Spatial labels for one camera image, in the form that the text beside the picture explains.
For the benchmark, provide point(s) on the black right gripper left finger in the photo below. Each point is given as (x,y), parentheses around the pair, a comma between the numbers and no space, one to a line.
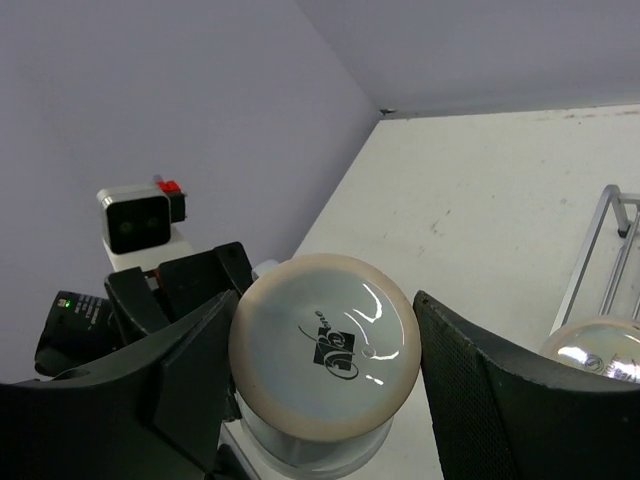
(152,410)

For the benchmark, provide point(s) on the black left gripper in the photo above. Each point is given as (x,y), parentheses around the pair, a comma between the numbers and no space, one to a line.
(145,302)

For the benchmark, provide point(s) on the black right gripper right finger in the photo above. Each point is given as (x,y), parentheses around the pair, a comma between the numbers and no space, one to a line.
(500,411)

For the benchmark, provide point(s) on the white floral ceramic mug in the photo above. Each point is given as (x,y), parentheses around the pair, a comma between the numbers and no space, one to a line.
(604,345)

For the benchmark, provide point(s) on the grey ceramic mug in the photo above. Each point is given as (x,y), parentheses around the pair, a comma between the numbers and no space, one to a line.
(324,350)

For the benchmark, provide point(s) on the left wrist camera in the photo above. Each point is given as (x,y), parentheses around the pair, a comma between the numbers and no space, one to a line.
(139,224)

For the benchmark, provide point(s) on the silver wire dish rack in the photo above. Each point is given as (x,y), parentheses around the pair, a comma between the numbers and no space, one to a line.
(605,278)

